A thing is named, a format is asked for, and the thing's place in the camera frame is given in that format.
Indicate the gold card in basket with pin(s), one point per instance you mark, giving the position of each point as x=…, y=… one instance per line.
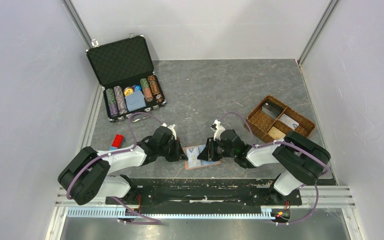
x=275, y=133

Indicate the brown wicker divided basket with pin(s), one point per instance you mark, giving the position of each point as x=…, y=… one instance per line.
x=260, y=123

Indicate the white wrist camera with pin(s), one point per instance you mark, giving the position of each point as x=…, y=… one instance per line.
x=172, y=128
x=218, y=129

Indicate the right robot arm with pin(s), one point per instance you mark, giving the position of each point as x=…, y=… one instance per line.
x=304, y=161

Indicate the green purple chip stack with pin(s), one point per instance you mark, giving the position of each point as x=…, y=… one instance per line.
x=112, y=103

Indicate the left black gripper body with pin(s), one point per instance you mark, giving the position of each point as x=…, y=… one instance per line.
x=170, y=151

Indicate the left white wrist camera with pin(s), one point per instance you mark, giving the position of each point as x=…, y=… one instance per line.
x=172, y=128

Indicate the green red chip stack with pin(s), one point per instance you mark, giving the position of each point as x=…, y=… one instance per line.
x=146, y=90

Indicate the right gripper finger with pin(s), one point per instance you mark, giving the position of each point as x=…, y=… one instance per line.
x=206, y=154
x=210, y=144

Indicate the blue playing card deck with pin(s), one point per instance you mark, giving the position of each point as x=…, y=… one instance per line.
x=135, y=101

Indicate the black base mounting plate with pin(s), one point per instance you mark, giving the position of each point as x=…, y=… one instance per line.
x=206, y=196

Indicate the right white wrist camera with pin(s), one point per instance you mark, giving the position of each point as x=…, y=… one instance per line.
x=218, y=129

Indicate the dark card in basket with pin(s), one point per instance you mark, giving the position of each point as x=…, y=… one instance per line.
x=271, y=109

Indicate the grey purple chip stack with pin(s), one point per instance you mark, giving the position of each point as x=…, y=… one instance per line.
x=120, y=100

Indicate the black poker chip case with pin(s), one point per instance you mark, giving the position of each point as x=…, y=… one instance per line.
x=123, y=63

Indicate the brown leather card holder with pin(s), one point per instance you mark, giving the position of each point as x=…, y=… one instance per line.
x=203, y=163

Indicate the brown orange chip stack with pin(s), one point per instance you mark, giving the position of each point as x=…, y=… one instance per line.
x=155, y=90

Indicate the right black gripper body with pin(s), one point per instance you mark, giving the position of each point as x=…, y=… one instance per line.
x=219, y=151

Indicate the red blue toy block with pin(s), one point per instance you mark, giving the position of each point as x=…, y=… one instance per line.
x=118, y=142

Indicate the white card in basket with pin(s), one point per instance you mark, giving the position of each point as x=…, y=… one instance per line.
x=288, y=121

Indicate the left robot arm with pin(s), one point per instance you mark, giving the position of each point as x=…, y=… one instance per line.
x=92, y=173

